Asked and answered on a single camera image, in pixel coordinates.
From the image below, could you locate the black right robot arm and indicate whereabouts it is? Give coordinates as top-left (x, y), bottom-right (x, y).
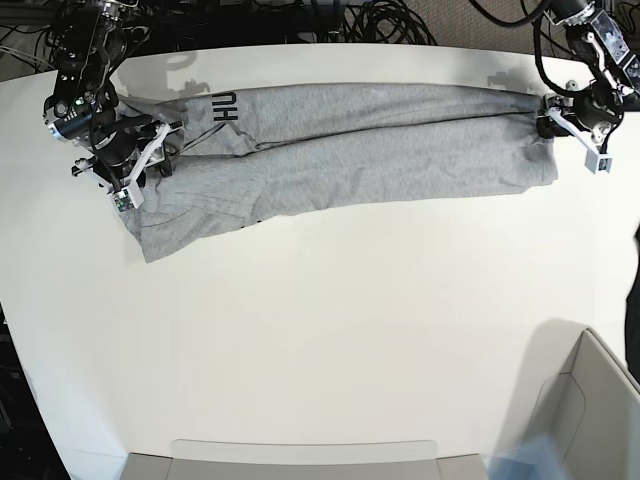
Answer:
top-left (43, 1), bottom-right (166, 191)

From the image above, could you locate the blue cloth in corner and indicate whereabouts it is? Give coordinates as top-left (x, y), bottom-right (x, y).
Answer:
top-left (485, 434), bottom-right (572, 480)

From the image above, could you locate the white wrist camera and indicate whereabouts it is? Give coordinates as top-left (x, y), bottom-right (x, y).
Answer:
top-left (109, 121), bottom-right (183, 213)
top-left (538, 106), bottom-right (613, 174)

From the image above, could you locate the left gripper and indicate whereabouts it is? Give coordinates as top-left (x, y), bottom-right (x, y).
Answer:
top-left (536, 94), bottom-right (623, 139)

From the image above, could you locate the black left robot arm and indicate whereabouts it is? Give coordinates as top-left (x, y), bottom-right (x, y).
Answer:
top-left (532, 1), bottom-right (639, 154)

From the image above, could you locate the grey T-shirt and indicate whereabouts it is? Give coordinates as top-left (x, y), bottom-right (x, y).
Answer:
top-left (120, 84), bottom-right (558, 262)

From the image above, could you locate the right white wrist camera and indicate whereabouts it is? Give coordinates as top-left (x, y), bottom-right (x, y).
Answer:
top-left (109, 121), bottom-right (183, 213)

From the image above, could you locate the grey cardboard box bottom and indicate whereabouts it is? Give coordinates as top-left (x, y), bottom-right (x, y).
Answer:
top-left (121, 439), bottom-right (488, 479)

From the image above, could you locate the grey cardboard box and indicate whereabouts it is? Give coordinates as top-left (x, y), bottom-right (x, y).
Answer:
top-left (121, 439), bottom-right (488, 479)
top-left (541, 329), bottom-right (639, 479)

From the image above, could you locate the grey cardboard box right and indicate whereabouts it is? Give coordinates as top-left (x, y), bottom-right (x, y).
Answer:
top-left (541, 329), bottom-right (639, 479)

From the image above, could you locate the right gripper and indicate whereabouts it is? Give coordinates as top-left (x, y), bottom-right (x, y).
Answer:
top-left (72, 114), bottom-right (173, 188)

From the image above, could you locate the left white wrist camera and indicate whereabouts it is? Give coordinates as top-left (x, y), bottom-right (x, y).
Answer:
top-left (538, 106), bottom-right (613, 174)

